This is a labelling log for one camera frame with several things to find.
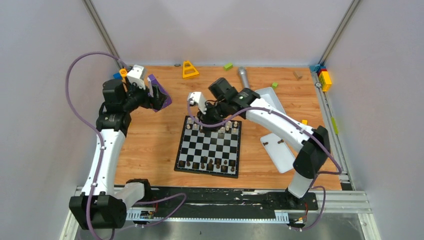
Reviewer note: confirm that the yellow triangle toy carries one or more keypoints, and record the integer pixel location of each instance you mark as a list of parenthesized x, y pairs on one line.
[(189, 70)]

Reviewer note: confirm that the white box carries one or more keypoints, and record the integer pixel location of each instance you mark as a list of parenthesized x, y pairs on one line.
[(269, 95)]

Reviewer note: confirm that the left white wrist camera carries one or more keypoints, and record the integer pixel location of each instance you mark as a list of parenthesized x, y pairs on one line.
[(136, 75)]

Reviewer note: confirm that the green block top centre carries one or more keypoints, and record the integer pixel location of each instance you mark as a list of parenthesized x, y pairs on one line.
[(228, 66)]

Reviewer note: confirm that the yellow brick stack right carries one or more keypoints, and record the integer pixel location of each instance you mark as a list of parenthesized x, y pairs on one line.
[(325, 80)]

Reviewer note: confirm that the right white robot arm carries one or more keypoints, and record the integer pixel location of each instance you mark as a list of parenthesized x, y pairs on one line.
[(312, 144)]

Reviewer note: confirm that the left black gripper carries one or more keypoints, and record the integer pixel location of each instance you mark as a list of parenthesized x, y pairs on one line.
[(151, 96)]

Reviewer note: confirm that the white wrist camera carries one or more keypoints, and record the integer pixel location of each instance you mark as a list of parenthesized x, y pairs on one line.
[(197, 98), (136, 75)]

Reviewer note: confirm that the purple metronome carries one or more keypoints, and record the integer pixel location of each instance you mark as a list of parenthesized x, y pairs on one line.
[(161, 98)]

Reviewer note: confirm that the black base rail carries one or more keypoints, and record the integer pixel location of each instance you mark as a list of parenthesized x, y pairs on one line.
[(225, 203)]

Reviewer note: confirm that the silver microphone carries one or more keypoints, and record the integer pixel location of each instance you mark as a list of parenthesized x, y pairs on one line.
[(242, 72)]

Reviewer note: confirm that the yellow cylinder block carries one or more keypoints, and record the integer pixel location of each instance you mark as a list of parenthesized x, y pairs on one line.
[(123, 73)]

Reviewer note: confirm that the brown wooden block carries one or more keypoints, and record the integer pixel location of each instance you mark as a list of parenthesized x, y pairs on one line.
[(298, 75)]

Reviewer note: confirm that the black white chessboard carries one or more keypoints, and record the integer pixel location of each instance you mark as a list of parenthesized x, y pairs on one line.
[(215, 153)]

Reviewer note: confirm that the blue block left corner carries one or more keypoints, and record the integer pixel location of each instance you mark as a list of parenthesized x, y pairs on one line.
[(117, 76)]

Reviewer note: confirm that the white box lid tray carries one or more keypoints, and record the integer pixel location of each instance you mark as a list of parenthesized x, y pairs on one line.
[(280, 154)]

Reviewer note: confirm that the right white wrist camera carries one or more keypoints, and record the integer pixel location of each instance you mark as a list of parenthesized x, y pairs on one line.
[(197, 98)]

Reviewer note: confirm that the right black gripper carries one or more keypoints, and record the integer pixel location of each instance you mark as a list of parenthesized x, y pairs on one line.
[(206, 118)]

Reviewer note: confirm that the dark chess pieces pile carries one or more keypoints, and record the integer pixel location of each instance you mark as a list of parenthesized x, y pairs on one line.
[(272, 142)]

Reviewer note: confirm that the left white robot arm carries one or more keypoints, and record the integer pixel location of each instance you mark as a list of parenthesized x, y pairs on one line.
[(99, 206)]

